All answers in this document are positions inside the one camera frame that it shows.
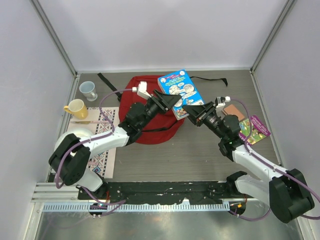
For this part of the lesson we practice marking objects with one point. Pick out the white paper plate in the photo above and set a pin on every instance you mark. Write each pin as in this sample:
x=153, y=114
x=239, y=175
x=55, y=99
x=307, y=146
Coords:
x=79, y=132

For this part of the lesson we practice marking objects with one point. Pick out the yellow mug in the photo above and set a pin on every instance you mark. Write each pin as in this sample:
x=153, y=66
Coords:
x=77, y=108

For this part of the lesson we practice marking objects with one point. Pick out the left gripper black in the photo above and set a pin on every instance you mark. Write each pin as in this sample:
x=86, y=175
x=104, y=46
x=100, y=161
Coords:
x=164, y=101

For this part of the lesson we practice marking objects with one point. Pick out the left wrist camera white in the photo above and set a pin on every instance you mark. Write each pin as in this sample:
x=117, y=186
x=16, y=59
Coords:
x=141, y=90

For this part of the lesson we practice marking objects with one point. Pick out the patterned placemat cloth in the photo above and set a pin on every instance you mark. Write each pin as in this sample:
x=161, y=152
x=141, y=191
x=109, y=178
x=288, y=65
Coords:
x=104, y=162

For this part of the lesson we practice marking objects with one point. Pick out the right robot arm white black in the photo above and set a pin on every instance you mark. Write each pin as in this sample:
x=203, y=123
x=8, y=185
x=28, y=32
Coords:
x=284, y=191

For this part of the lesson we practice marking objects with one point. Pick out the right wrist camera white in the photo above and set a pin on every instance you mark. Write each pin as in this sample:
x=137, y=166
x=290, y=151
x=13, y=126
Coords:
x=221, y=101

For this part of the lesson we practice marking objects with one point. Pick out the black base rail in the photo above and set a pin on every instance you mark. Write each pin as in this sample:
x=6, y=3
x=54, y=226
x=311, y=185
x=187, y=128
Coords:
x=169, y=192

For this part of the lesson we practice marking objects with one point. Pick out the red backpack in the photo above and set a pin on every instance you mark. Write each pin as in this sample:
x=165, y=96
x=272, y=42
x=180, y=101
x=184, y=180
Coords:
x=154, y=137

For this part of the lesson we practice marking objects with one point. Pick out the white cable duct strip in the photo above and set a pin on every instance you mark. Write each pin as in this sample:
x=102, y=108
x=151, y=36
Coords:
x=97, y=207

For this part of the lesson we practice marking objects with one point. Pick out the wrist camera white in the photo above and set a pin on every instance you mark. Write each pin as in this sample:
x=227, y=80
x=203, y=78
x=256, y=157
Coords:
x=221, y=101
x=141, y=90

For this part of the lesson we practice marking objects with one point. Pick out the light blue cup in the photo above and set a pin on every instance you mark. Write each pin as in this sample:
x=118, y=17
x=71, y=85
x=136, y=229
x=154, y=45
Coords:
x=88, y=89

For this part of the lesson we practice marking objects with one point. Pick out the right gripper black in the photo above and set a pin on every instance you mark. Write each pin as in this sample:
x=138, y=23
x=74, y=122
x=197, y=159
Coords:
x=201, y=112

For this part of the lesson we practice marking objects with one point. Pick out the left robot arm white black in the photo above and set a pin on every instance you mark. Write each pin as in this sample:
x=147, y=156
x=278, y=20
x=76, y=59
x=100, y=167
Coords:
x=72, y=155

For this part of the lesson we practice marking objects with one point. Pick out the purple treehouse book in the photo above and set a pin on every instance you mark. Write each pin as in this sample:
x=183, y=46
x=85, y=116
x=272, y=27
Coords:
x=258, y=133

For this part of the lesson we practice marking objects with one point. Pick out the blue comic book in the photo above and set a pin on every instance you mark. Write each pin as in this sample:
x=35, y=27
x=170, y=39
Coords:
x=179, y=83

